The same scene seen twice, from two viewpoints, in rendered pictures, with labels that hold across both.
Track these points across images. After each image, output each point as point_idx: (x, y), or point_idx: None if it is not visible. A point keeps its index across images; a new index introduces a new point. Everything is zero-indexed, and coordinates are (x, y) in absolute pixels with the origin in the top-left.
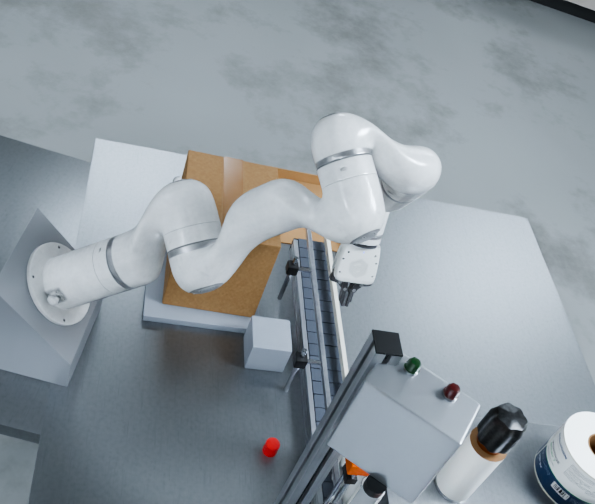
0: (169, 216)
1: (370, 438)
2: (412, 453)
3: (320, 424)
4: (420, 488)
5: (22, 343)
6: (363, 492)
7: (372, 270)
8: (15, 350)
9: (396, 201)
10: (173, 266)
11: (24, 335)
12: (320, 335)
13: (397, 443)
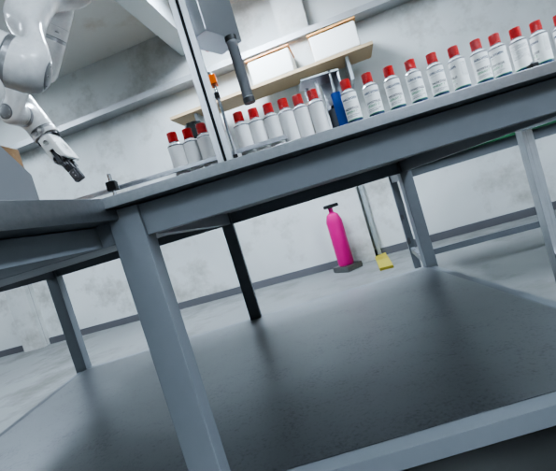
0: None
1: (210, 7)
2: (221, 3)
3: (188, 57)
4: (236, 25)
5: None
6: (233, 41)
7: (71, 149)
8: None
9: (62, 41)
10: (17, 52)
11: None
12: (96, 192)
13: (216, 1)
